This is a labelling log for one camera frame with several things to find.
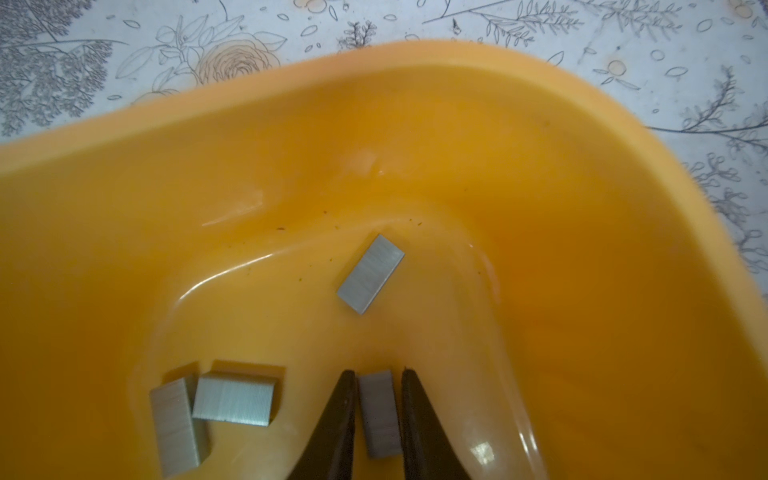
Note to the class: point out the grey staple strip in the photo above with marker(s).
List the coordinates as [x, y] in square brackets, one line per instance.
[234, 398]
[182, 441]
[380, 415]
[365, 281]

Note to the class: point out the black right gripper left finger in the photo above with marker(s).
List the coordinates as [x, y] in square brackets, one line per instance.
[329, 452]

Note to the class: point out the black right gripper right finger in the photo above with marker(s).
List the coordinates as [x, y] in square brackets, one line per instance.
[427, 452]

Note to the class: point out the yellow plastic tray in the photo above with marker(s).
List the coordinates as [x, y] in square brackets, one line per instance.
[569, 298]

